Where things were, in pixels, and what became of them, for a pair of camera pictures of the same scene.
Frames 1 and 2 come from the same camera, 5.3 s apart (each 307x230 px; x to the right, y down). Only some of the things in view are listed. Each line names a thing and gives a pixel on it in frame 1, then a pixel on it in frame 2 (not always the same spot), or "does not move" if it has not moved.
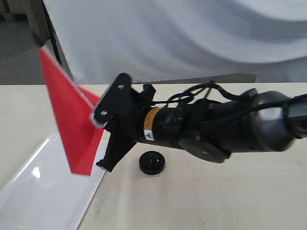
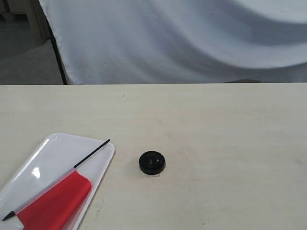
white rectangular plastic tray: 45,195 does not move
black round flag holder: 151,163 does not move
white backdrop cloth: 101,39 does not move
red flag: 74,107 -> 60,205
